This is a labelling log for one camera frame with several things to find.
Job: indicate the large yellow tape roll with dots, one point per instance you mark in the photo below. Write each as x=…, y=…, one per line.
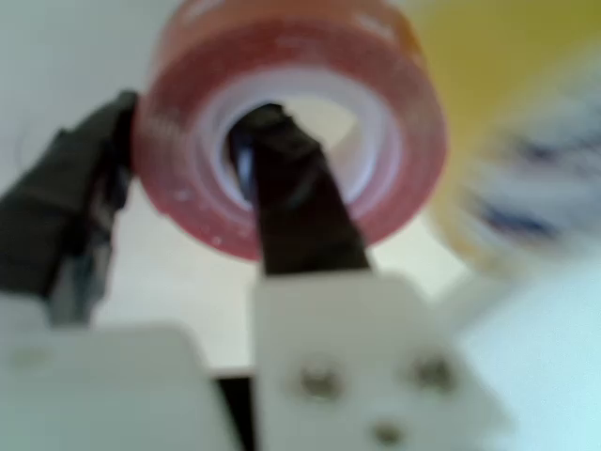
x=493, y=70

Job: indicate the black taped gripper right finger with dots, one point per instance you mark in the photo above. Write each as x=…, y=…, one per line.
x=300, y=211

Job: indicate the red tape roll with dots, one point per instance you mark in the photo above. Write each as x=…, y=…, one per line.
x=413, y=141

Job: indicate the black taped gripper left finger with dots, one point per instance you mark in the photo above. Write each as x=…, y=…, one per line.
x=56, y=211

